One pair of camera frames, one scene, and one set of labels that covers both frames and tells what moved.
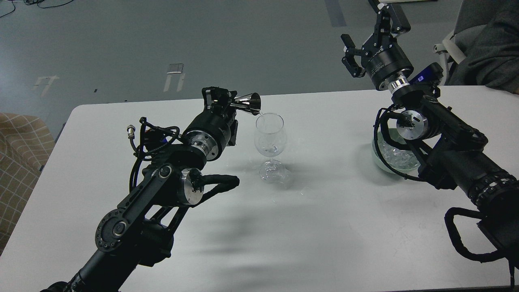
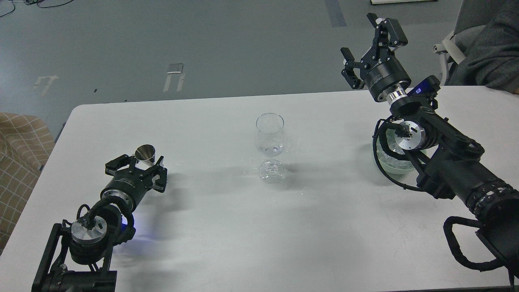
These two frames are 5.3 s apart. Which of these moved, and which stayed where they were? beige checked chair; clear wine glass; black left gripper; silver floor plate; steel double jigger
Moved: black left gripper; steel double jigger
Stayed: clear wine glass; beige checked chair; silver floor plate
